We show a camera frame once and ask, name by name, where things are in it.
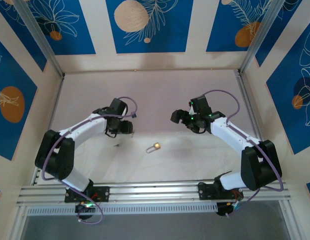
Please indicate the small brass padlock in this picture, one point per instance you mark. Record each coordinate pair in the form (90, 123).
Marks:
(157, 145)

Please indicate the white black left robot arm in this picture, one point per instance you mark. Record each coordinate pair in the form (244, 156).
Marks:
(82, 127)

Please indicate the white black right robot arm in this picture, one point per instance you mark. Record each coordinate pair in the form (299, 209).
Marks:
(227, 132)

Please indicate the small dark object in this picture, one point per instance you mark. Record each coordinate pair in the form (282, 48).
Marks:
(117, 145)

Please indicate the black controller board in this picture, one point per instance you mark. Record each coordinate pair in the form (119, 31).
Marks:
(223, 210)
(82, 208)

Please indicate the aluminium table side rail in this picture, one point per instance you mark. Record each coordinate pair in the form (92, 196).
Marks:
(250, 105)

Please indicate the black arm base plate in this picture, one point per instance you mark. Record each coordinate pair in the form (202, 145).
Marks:
(203, 192)
(105, 193)

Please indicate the long aluminium base rail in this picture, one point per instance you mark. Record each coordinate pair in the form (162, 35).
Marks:
(155, 193)

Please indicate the aluminium frame post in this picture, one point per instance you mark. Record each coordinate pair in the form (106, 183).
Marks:
(263, 37)
(42, 40)

